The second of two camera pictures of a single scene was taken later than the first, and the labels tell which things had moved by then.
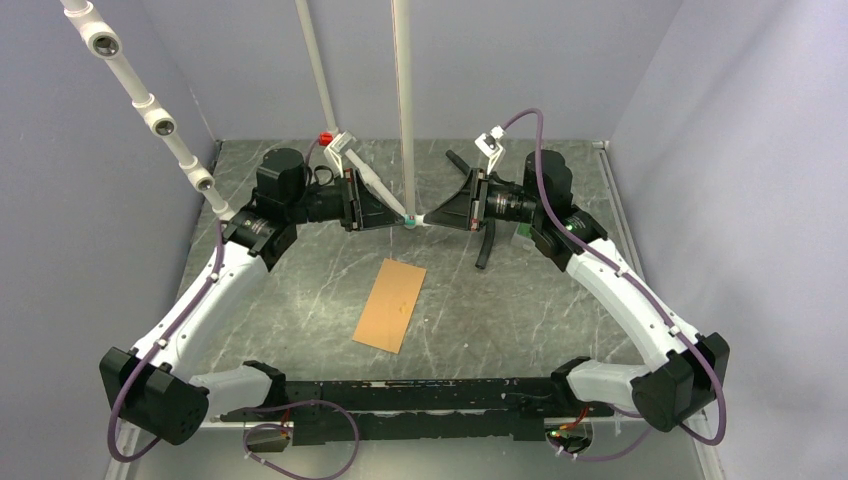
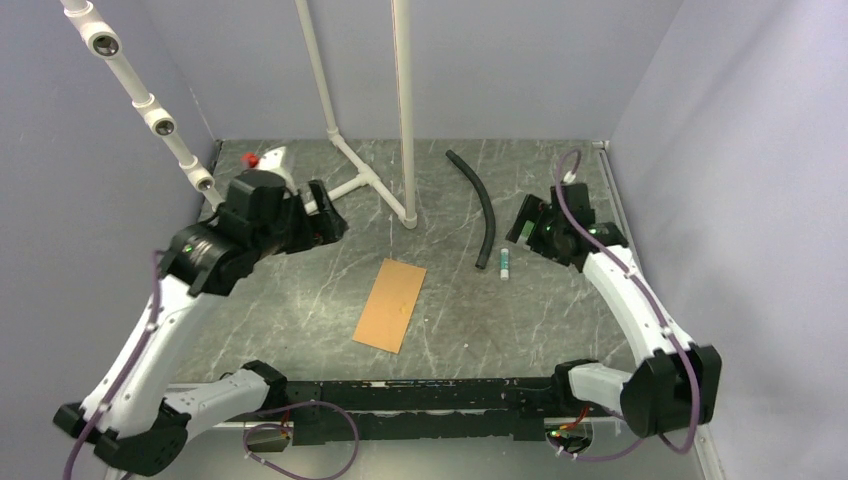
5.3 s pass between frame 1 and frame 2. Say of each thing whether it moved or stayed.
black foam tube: stayed
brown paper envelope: stayed
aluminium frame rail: stayed
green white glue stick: moved
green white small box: stayed
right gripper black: moved
